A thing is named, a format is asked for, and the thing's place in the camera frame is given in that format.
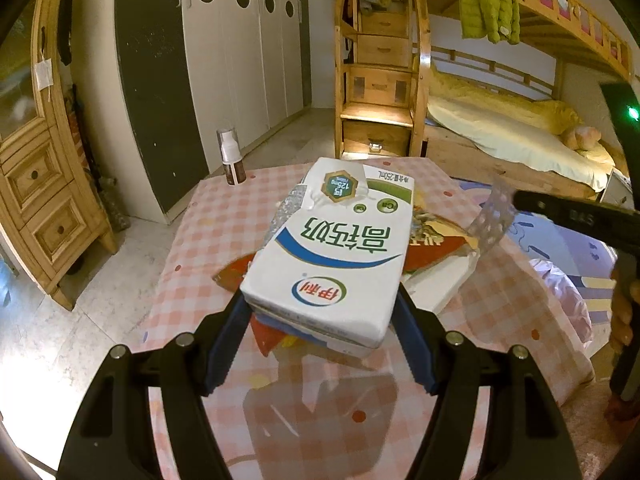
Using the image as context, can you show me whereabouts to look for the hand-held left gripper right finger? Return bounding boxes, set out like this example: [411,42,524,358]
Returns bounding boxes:
[395,285,583,480]

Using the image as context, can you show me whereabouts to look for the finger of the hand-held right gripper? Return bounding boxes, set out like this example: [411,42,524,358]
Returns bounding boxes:
[514,189,640,261]

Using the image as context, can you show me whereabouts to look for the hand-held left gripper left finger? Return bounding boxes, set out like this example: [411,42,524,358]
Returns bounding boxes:
[56,292,253,480]

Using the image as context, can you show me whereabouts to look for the silver patterned wrapper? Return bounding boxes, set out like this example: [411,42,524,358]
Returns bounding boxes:
[467,175,518,256]

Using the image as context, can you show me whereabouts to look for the white green milk carton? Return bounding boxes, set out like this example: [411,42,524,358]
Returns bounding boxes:
[240,156,417,359]

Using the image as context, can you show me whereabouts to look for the person's right hand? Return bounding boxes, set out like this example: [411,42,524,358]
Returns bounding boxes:
[606,280,640,358]

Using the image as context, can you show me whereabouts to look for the white side cabinet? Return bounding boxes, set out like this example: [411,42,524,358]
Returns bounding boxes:
[597,170,633,206]

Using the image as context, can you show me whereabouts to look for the pink plush toy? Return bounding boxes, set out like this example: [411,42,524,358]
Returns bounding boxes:
[560,126,601,151]

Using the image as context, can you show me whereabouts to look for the rainbow oval rug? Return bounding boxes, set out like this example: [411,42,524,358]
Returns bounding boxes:
[452,175,621,306]

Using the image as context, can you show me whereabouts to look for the orange textured packet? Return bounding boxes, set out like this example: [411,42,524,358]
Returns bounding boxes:
[212,252,296,358]

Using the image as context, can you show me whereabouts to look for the red snack wrapper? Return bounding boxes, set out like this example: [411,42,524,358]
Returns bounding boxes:
[404,205,483,273]

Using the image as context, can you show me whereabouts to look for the pink checkered tablecloth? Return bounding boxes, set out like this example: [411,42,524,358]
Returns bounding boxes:
[127,156,598,480]

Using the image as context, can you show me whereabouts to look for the pale yellow bedsheet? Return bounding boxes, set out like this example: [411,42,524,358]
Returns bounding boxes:
[425,95,618,191]

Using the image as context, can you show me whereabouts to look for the yellow quilt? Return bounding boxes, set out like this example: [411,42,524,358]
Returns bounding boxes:
[429,62,583,133]

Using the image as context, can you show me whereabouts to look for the wooden bunk bed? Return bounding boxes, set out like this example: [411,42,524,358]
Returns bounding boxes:
[410,0,640,201]

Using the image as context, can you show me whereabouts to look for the brown spray bottle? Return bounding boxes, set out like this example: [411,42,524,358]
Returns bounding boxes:
[216,127,247,187]

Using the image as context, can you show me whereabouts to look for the green puffer jacket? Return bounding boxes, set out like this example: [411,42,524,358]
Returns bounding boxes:
[457,0,522,45]

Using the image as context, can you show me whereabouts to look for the wooden cabinet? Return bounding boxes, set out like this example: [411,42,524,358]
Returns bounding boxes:
[0,0,118,311]

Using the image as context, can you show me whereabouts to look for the wooden staircase drawers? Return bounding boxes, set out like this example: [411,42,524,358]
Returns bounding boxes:
[334,0,431,158]

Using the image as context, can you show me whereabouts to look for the dark wardrobe door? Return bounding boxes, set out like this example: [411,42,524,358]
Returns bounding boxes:
[114,0,210,225]

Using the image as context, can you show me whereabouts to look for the white wardrobe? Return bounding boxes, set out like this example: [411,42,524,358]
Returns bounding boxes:
[181,0,312,153]

